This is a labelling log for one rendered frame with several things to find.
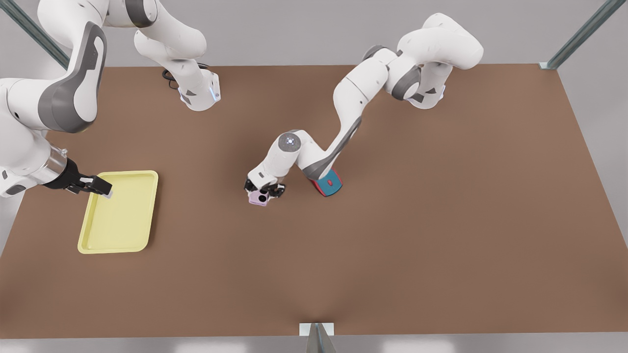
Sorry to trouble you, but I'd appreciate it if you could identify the yellow rectangular tray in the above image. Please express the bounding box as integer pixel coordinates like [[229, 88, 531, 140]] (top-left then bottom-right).
[[78, 170, 159, 254]]

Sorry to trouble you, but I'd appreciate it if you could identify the teal and red box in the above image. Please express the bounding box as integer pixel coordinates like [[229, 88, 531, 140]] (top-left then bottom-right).
[[309, 169, 343, 198]]

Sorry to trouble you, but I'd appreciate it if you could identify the black cable loop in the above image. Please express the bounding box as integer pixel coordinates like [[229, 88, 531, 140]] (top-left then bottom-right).
[[162, 63, 210, 92]]

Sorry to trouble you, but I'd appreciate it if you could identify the silver frame post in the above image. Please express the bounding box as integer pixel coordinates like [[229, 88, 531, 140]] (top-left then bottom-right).
[[299, 322, 336, 353], [0, 0, 71, 70], [539, 0, 628, 71]]

